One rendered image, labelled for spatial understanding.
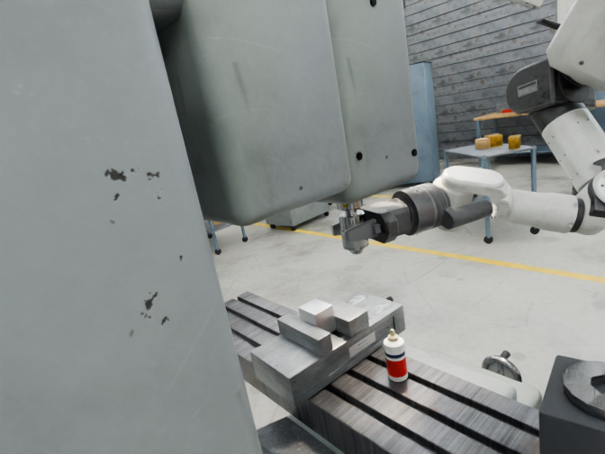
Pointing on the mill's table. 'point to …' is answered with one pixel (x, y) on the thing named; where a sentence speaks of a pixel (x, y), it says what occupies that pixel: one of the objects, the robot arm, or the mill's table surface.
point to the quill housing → (373, 95)
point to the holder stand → (573, 408)
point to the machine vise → (321, 349)
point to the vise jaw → (347, 316)
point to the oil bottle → (395, 358)
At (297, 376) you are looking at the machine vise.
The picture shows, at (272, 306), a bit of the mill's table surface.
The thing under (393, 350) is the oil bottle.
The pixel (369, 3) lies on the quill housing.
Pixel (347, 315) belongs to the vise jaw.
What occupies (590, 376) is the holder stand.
